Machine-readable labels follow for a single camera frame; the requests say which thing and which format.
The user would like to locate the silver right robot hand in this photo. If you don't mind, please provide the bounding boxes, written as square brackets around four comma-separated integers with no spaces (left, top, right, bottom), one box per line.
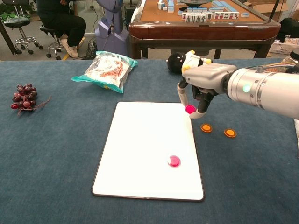
[177,63,238,119]

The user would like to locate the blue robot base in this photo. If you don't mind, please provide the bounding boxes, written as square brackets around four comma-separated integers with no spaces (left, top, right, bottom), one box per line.
[94,0,130,56]

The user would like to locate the white rectangular board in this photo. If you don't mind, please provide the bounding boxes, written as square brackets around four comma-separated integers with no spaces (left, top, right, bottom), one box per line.
[91,101,206,203]

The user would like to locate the black-headed plush doll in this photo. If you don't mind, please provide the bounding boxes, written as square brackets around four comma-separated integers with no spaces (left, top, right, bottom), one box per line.
[167,50,214,75]

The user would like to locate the brown mahjong table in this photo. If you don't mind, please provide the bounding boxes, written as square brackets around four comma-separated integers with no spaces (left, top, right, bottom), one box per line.
[128,0,281,59]

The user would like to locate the green-faced mahjong tile row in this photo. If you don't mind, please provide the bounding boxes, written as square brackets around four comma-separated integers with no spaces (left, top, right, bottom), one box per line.
[182,12,213,23]

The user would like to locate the red-faced mahjong tile row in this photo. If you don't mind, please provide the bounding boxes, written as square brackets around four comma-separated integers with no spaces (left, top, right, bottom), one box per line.
[214,11,240,21]

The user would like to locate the blue-backed mahjong tile row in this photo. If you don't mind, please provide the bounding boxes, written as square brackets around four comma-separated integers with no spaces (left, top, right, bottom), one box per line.
[211,0,232,12]
[177,7,208,13]

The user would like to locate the white plastic basket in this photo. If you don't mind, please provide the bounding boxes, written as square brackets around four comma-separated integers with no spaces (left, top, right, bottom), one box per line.
[269,41,299,56]

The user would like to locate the stacked mahjong tiles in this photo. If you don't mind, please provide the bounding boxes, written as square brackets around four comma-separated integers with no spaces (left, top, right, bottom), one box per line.
[157,0,175,13]

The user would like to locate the glass jar black lid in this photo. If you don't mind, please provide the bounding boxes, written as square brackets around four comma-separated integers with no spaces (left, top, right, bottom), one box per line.
[281,50,299,70]

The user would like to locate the black tripod stand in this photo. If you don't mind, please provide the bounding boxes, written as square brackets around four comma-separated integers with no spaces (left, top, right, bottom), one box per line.
[268,0,281,24]

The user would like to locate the teal snack bag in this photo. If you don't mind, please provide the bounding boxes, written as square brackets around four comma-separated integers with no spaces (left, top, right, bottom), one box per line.
[71,50,138,94]

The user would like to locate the white peanut snack bag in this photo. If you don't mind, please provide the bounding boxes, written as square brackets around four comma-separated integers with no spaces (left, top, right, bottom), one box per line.
[293,118,299,159]

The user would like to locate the seated person in black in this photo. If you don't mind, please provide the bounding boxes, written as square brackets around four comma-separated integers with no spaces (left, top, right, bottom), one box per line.
[36,0,87,58]

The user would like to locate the black chrome swivel stool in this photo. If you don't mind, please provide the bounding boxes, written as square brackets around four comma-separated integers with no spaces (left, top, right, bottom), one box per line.
[4,17,44,56]
[39,24,65,61]

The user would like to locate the blue table cloth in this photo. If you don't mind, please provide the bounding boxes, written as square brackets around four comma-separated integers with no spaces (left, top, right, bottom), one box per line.
[0,58,299,224]

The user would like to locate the dark red grape bunch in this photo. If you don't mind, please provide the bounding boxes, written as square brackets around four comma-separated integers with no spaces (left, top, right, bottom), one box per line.
[10,83,52,116]

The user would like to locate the green potted plant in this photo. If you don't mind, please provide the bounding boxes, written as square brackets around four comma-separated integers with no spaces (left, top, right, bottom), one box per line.
[0,2,31,21]

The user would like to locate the black floor cable bundle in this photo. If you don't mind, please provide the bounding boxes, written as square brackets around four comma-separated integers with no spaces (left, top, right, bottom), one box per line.
[84,38,98,60]

